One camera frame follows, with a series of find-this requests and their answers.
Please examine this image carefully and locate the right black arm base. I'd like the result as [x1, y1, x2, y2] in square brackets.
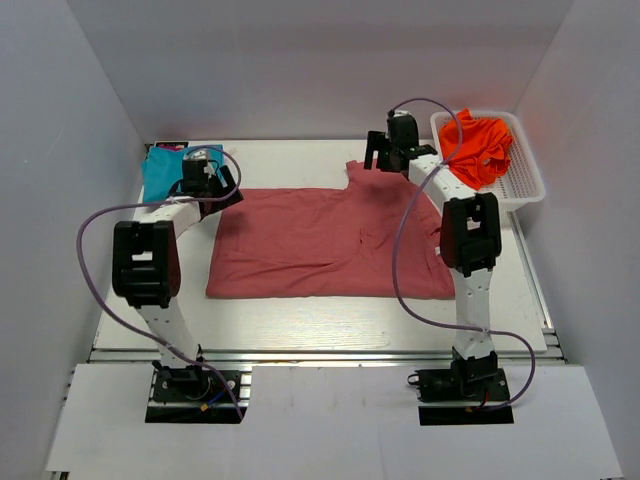
[407, 352, 514, 427]

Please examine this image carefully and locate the dusty red t-shirt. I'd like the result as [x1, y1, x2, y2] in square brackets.
[205, 161, 454, 300]

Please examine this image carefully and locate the aluminium table rail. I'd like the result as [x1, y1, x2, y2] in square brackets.
[87, 319, 566, 366]

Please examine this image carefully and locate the folded magenta t-shirt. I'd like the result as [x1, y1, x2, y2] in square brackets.
[154, 142, 189, 151]

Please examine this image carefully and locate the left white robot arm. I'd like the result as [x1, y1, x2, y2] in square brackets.
[112, 145, 243, 399]

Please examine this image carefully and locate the orange t-shirt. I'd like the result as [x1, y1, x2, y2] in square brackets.
[438, 109, 514, 190]

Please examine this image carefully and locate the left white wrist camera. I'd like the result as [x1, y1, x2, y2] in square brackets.
[184, 149, 216, 176]

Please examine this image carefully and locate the folded teal t-shirt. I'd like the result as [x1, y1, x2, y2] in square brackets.
[141, 145, 226, 204]

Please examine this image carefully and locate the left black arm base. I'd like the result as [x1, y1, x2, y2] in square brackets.
[145, 360, 249, 425]

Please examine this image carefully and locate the white plastic basket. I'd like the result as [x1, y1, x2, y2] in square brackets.
[430, 109, 545, 212]

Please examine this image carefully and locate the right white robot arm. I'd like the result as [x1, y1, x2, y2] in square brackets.
[364, 110, 502, 362]

